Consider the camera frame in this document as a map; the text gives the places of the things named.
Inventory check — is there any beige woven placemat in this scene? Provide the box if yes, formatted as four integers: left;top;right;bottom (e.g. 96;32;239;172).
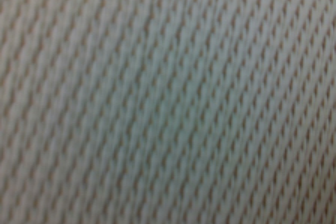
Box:
0;0;336;224

